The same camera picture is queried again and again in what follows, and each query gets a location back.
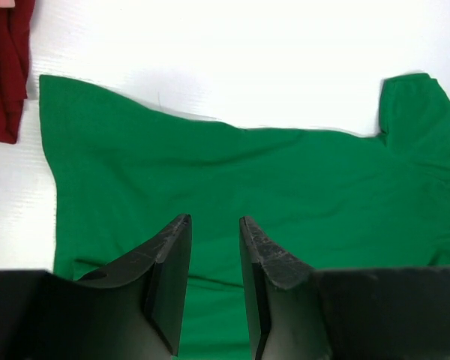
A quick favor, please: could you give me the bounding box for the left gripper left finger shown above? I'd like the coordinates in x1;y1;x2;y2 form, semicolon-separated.
0;214;192;359

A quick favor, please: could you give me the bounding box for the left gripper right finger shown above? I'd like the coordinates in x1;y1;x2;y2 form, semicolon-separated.
239;217;450;359

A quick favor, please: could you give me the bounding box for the green t-shirt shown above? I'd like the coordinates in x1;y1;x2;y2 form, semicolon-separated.
39;73;450;359

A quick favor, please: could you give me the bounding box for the dark red folded t-shirt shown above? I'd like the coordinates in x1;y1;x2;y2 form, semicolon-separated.
0;0;35;144

